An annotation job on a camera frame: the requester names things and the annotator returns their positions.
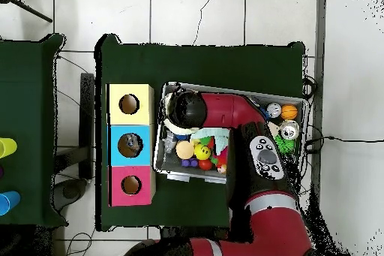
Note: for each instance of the mint green waffle cloth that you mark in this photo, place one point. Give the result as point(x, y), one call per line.
point(220, 139)

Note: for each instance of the crushed clear plastic bottle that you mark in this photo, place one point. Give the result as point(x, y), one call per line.
point(131, 143)

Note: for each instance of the green spiky toy with eyes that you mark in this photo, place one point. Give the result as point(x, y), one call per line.
point(283, 146)

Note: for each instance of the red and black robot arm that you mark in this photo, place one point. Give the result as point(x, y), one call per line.
point(228, 109)

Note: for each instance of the wooden box with three holes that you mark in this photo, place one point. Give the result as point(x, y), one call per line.
point(141, 112)

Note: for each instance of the cream yellow waffle cloth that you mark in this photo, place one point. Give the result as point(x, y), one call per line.
point(177, 130)

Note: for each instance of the orange round foam ball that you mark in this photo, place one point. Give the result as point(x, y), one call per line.
point(184, 150)

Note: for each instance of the yellow smiley ball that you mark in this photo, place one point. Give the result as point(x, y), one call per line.
point(202, 151)

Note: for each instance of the purple toy block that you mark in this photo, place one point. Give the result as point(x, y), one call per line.
point(189, 163)

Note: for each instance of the red orange ball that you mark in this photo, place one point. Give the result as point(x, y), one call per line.
point(205, 164)

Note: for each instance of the dark green table cloth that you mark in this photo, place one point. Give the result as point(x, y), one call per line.
point(210, 69)

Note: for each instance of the small wooden cube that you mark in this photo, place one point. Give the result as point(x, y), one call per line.
point(273, 130)

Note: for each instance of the orange toy basketball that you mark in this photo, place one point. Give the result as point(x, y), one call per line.
point(289, 112)

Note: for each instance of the green cloth side table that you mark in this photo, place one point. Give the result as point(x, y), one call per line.
point(27, 103)

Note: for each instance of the yellow plastic cup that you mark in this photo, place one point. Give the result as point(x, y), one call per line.
point(7, 147)

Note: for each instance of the blue plastic cup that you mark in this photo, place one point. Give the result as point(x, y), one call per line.
point(9, 202)

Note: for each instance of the black tripod leg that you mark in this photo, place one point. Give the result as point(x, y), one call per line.
point(30, 9)

